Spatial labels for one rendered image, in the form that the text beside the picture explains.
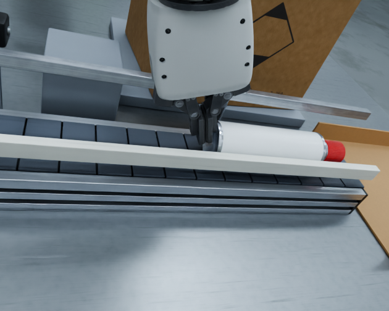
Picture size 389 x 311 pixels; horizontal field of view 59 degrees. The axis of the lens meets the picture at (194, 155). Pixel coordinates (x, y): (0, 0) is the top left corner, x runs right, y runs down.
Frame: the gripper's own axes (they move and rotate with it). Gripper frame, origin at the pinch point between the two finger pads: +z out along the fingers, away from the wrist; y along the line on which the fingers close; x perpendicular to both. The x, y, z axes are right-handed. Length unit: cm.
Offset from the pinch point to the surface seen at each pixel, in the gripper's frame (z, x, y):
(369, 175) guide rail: 11.0, 4.3, -23.0
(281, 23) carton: -2.5, -17.3, -16.7
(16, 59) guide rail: -9.6, -3.1, 17.9
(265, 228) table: 12.9, 7.8, -6.4
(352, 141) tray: 22.3, -12.6, -33.7
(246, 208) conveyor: 11.1, 5.5, -4.4
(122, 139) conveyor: 1.8, -1.7, 9.7
